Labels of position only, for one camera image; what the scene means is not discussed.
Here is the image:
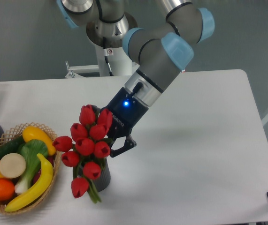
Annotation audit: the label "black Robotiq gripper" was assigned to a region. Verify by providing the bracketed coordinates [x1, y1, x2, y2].
[92, 86, 148, 158]

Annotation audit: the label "red tulip bouquet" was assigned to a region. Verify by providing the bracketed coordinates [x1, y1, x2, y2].
[53, 105, 113, 203]

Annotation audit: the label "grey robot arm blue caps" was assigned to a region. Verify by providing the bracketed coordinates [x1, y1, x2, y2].
[57, 0, 214, 157]

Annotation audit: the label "dark grey ribbed vase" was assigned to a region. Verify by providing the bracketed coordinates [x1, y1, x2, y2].
[81, 158, 111, 192]

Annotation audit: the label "yellow banana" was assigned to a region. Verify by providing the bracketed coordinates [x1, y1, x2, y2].
[4, 153, 54, 212]

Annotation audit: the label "yellow squash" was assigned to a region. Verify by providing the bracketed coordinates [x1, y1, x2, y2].
[22, 126, 56, 156]

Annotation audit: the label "green bok choy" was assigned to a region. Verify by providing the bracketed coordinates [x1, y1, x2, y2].
[15, 139, 48, 195]

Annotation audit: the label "woven wicker basket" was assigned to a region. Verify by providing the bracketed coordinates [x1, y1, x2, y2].
[0, 122, 61, 215]

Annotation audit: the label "green cucumber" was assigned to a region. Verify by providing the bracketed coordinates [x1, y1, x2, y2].
[0, 136, 25, 160]

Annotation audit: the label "beige round disc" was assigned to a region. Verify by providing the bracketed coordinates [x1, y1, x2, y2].
[0, 153, 26, 179]

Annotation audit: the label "orange fruit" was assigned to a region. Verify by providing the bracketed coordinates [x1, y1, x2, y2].
[0, 179, 15, 202]

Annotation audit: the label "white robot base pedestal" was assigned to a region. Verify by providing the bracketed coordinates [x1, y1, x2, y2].
[64, 11, 140, 79]

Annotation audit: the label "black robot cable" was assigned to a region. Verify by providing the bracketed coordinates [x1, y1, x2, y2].
[102, 36, 114, 77]

